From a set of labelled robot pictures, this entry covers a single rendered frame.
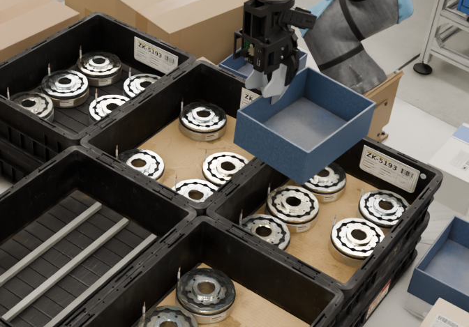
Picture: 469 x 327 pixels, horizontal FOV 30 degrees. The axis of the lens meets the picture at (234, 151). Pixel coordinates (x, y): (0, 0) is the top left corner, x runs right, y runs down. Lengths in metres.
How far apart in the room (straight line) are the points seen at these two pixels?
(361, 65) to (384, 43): 1.93
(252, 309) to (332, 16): 0.75
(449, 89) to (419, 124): 1.48
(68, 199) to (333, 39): 0.71
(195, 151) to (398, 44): 2.22
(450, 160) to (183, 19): 0.74
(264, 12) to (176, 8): 0.90
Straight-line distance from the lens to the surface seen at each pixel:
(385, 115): 2.12
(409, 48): 3.95
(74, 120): 1.92
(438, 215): 2.01
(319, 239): 1.69
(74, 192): 1.74
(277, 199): 1.71
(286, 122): 1.56
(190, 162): 1.82
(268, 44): 1.40
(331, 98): 1.59
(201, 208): 1.57
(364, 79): 2.01
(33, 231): 1.67
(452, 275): 1.88
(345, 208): 1.76
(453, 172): 1.99
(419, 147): 2.19
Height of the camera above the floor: 2.00
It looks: 39 degrees down
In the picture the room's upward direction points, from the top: 7 degrees clockwise
